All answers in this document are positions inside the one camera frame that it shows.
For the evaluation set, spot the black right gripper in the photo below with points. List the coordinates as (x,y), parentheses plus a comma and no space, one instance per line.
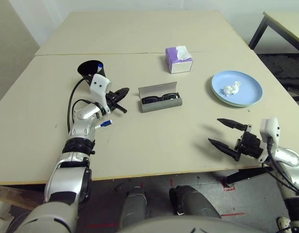
(250,145)

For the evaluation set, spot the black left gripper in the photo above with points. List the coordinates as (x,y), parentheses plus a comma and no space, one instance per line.
(110,102)

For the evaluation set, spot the thin blue-capped white marker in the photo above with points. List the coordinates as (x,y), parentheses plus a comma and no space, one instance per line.
(105,123)

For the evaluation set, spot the black sunglasses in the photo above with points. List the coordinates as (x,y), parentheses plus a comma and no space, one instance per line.
(152,99)

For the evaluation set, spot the grey glasses case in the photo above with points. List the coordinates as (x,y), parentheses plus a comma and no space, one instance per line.
(161,106)

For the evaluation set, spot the white tissue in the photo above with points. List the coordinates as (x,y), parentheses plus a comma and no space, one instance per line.
(183,53)
(232,89)

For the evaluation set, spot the blue plastic plate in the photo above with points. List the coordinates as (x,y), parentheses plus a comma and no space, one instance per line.
(249,85)

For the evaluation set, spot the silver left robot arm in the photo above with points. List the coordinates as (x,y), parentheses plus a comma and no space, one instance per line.
(67,170)

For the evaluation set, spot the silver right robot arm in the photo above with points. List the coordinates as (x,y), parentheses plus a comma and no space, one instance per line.
(290,165)

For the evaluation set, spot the green plastic plate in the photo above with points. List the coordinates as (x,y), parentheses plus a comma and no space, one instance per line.
(237,106)

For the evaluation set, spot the blue-capped marker in cup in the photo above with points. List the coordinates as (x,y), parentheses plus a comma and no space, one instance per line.
(100,66)

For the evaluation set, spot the black table foot bar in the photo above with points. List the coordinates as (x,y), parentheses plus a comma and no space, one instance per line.
(249,176)

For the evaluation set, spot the black plastic cup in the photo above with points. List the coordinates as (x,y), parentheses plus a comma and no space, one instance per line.
(87,69)

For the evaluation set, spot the purple tissue box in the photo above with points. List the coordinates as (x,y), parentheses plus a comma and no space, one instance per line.
(171,60)

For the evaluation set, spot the grey robot right leg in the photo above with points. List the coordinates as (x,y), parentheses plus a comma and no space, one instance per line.
(193,201)

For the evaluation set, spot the grey robot leg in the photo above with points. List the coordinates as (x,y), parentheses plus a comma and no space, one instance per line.
(193,201)
(133,206)

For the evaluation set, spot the white tissue in box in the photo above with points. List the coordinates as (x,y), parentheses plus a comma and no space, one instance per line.
(183,53)

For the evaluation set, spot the grey robot torso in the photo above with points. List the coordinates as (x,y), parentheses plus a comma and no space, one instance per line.
(188,224)

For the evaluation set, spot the grey robot left leg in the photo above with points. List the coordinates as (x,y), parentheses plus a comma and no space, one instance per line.
(133,206)

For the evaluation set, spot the beige side table black legs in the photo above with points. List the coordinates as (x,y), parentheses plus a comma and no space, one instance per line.
(261,29)

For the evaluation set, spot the brown wooden plank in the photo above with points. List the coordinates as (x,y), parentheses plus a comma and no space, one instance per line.
(18,197)

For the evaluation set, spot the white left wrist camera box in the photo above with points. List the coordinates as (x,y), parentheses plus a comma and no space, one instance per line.
(98,85)

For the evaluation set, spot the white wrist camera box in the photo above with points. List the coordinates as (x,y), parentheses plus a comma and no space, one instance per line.
(98,85)
(270,128)

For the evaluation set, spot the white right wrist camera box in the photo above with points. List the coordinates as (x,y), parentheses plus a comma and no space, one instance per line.
(270,128)

